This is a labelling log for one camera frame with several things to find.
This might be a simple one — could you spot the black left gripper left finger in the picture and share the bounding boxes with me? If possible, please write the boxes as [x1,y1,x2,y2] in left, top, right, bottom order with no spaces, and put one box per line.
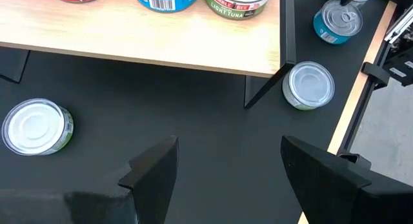
[117,135,180,224]

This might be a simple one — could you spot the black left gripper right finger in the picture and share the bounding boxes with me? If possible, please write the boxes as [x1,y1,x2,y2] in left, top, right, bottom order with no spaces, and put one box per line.
[280,135,372,224]

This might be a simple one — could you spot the teal tuna can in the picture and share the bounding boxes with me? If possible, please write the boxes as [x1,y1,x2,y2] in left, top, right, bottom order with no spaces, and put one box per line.
[312,0,363,45]
[134,0,200,14]

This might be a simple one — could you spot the wooden shelf with black frame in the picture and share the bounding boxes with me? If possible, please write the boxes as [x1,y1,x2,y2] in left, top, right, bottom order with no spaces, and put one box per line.
[0,0,297,109]

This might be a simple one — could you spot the black bracket clamp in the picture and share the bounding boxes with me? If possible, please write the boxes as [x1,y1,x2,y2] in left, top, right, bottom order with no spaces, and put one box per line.
[360,61,392,90]

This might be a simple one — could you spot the green light tuna can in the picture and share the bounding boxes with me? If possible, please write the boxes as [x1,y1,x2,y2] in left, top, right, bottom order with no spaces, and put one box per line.
[1,97,75,157]
[203,0,274,21]
[281,61,336,112]

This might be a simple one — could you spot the black labelled mount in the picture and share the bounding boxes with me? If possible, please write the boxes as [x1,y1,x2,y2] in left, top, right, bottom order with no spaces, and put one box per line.
[383,3,413,88]

